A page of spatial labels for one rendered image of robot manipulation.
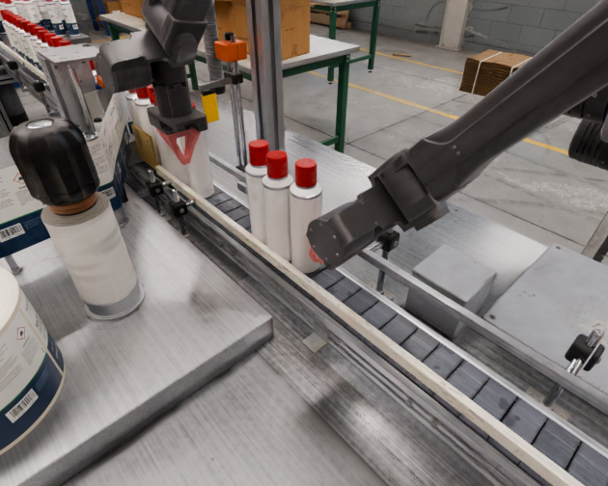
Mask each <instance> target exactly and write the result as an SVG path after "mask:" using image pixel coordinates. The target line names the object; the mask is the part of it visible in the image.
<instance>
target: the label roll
mask: <svg viewBox="0 0 608 486"><path fill-rule="evenodd" d="M65 374H66V364H65V359H64V356H63V354H62V352H61V350H60V349H59V347H58V346H57V344H56V342H55V341H54V339H53V338H52V336H51V334H49V332H48V331H47V329H46V327H45V326H44V324H43V322H42V321H41V319H40V317H39V315H38V314H37V312H36V311H35V309H34V307H33V306H32V304H31V303H30V301H29V299H28V298H27V296H26V295H25V293H24V291H23V290H22V288H21V287H20V285H19V283H18V282H17V280H16V279H15V277H14V275H13V274H11V273H10V272H9V271H8V270H6V269H4V268H2V267H0V455H1V454H3V453H4V452H5V451H7V450H8V449H10V448H11V447H13V446H14V445H16V444H17V443H18V442H19V441H21V440H22V439H23V438H24V437H25V436H26V435H28V434H29V433H30V432H31V431H32V430H33V429H34V428H35V427H36V426H37V425H38V424H39V422H40V421H41V420H42V419H43V418H44V416H45V415H46V414H47V413H48V411H49V410H50V408H51V407H52V406H53V404H54V402H55V401H56V399H57V397H58V395H59V393H60V391H61V388H62V386H63V384H64V380H65Z"/></svg>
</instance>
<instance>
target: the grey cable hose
mask: <svg viewBox="0 0 608 486"><path fill-rule="evenodd" d="M213 2H214V0H212V3H211V6H210V8H209V11H208V13H207V16H206V18H205V20H206V21H207V23H208V25H207V28H206V30H205V32H204V34H203V39H204V47H205V53H206V59H207V71H208V78H209V79H208V80H209V82H211V81H215V80H219V79H223V71H222V70H223V69H222V62H221V60H220V59H217V58H216V54H215V46H214V42H215V41H219V39H218V34H217V33H218V31H217V23H216V14H215V9H214V8H215V6H214V3H213ZM212 89H215V91H216V94H217V95H221V94H223V93H224V92H225V90H226V85H225V86H221V87H216V88H212ZM212 89H210V90H212Z"/></svg>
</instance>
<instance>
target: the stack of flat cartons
mask: <svg viewBox="0 0 608 486"><path fill-rule="evenodd" d="M531 58H533V57H529V56H526V55H521V54H515V53H507V52H500V51H497V50H492V49H487V50H486V51H485V52H483V53H480V54H478V55H475V56H473V57H469V58H467V59H466V60H467V61H465V68H464V72H463V74H462V75H463V77H462V80H461V81H462V82H461V83H460V84H461V85H460V88H459V90H460V91H463V92H467V93H470V94H475V95H482V96H486V95H488V94H489V93H490V92H491V91H492V90H494V89H495V88H496V87H497V86H498V85H500V84H501V83H502V82H503V81H504V80H506V79H507V78H508V77H509V76H511V75H512V74H513V73H514V72H515V71H517V70H518V69H519V68H520V67H522V66H523V65H524V64H525V63H526V62H528V61H529V60H530V59H531Z"/></svg>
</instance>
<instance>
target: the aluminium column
mask: <svg viewBox="0 0 608 486"><path fill-rule="evenodd" d="M245 1H246V12H247V25H248V38H249V49H250V62H251V74H252V86H253V98H254V111H255V123H256V135H257V140H258V139H261V140H262V139H264V140H266V141H267V142H268V143H269V151H273V150H281V151H285V130H284V101H283V72H282V42H281V12H280V0H255V11H256V25H257V38H256V28H255V16H254V4H253V0H245ZM257 40H258V50H257ZM258 54H259V64H258ZM259 69H260V81H259ZM260 83H261V98H262V112H263V132H262V115H261V99H260Z"/></svg>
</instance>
